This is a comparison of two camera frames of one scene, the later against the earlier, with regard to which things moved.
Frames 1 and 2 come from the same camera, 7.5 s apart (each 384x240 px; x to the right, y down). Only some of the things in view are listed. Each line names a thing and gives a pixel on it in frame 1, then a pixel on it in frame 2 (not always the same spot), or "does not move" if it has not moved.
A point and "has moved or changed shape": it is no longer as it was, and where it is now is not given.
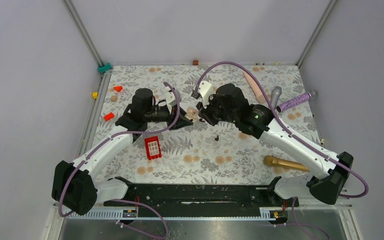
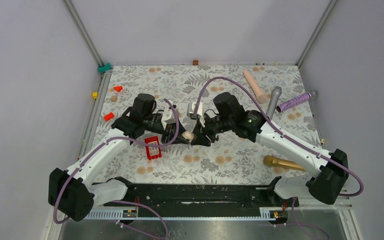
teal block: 101,69 does not move
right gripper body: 214,112 -> 213,126
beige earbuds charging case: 192,112 has moved or changed shape
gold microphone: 272,161 does not move
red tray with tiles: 153,147 does not move
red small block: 109,116 does not move
